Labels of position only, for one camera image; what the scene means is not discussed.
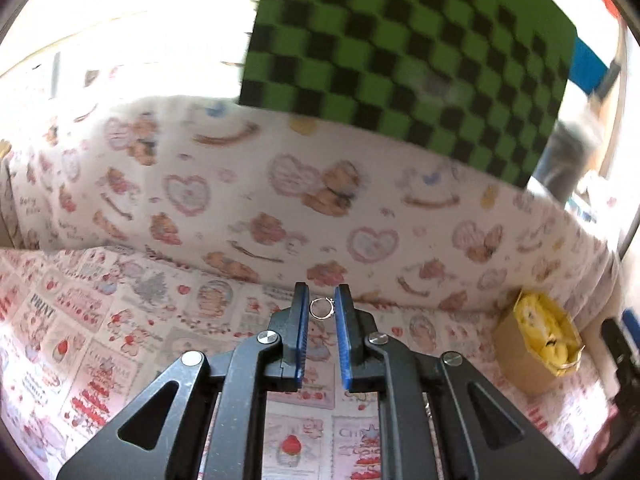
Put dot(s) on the gold octagonal jewelry box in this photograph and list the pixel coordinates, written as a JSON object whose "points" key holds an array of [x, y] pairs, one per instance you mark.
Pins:
{"points": [[518, 365]]}

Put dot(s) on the baby bear print cloth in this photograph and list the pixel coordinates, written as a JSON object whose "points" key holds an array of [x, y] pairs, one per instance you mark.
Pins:
{"points": [[270, 198]]}

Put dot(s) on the green checkered tissue box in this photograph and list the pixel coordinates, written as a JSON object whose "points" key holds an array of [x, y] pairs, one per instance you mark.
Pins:
{"points": [[478, 81]]}

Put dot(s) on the yellow cloth pouch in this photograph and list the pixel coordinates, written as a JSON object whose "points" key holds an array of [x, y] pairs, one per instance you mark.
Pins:
{"points": [[548, 333]]}

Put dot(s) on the clear plastic jar dark contents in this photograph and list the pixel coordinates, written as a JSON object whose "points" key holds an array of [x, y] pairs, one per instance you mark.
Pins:
{"points": [[565, 159]]}

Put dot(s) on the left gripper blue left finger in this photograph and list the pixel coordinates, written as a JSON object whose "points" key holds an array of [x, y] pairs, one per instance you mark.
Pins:
{"points": [[204, 416]]}

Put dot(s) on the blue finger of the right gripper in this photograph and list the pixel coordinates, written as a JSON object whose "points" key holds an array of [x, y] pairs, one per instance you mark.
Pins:
{"points": [[627, 367], [631, 323]]}

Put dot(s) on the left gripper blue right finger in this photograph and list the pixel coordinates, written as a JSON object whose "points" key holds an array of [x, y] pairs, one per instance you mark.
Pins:
{"points": [[440, 417]]}

